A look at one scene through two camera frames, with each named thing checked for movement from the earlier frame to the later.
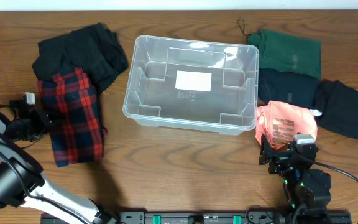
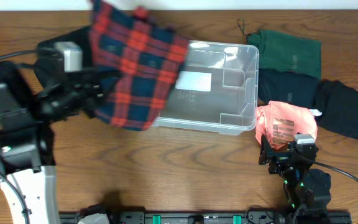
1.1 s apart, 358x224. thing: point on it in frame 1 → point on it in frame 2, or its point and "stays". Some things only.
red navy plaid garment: x=71 y=108 → x=149 y=55
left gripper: x=43 y=117 → x=89 y=90
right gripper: x=281 y=157 stays
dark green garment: x=288 y=53 stays
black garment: x=344 y=110 stays
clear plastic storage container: x=192 y=84 stays
